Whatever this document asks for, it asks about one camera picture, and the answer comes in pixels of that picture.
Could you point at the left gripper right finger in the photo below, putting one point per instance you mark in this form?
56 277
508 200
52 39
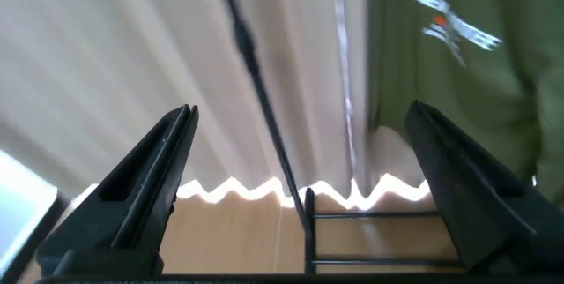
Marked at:
489 213

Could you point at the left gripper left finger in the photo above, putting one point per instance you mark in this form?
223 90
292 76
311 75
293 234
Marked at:
128 218

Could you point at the green shirt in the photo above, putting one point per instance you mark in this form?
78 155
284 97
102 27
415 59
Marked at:
476 76

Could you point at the black clothes rack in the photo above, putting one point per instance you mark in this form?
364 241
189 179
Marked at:
264 99

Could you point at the beige curtain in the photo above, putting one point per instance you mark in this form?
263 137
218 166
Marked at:
110 54

